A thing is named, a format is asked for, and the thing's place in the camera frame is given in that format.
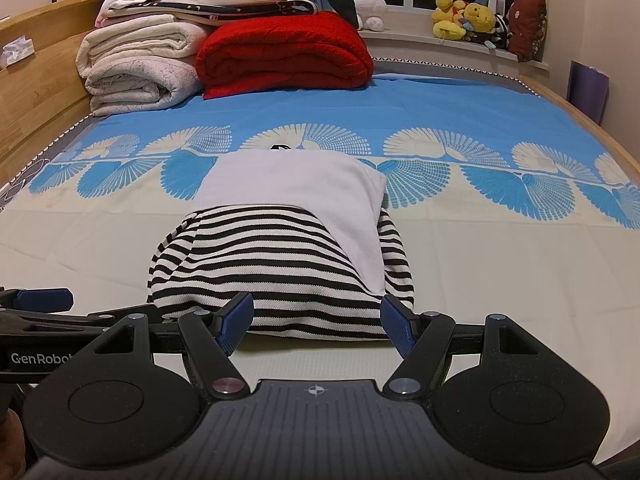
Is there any black and white striped plush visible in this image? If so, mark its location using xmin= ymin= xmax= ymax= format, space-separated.
xmin=487 ymin=14 xmax=514 ymax=52

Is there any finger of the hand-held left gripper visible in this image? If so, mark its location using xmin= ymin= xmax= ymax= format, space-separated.
xmin=0 ymin=287 xmax=75 ymax=314
xmin=0 ymin=307 xmax=164 ymax=335

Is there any dark red cushion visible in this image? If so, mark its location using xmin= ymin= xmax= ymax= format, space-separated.
xmin=505 ymin=0 xmax=547 ymax=64

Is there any yellow plush toy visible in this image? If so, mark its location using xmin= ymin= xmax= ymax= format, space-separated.
xmin=432 ymin=0 xmax=469 ymax=41
xmin=462 ymin=2 xmax=498 ymax=39

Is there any cream folded blanket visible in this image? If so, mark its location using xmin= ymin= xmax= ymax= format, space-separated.
xmin=76 ymin=14 xmax=211 ymax=81

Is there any purple board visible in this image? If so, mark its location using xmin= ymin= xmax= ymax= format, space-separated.
xmin=567 ymin=59 xmax=610 ymax=126

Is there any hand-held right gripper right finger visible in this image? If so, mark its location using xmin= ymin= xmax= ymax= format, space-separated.
xmin=380 ymin=295 xmax=577 ymax=401

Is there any white seal plush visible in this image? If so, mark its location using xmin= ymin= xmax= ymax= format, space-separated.
xmin=353 ymin=0 xmax=387 ymax=31

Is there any striped shirt with white vest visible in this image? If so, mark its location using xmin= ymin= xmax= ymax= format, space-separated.
xmin=146 ymin=144 xmax=416 ymax=342

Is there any white tissue pack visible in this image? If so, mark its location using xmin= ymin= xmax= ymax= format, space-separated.
xmin=1 ymin=35 xmax=37 ymax=69

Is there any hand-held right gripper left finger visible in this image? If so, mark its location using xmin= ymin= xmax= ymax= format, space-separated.
xmin=47 ymin=291 xmax=256 ymax=401

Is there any navy patterned folded blanket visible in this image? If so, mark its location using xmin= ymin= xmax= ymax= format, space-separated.
xmin=105 ymin=0 xmax=319 ymax=27

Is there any red folded blanket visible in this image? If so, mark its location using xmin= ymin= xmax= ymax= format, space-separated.
xmin=195 ymin=10 xmax=375 ymax=101

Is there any white window sill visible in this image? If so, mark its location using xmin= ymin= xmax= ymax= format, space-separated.
xmin=357 ymin=27 xmax=552 ymax=82

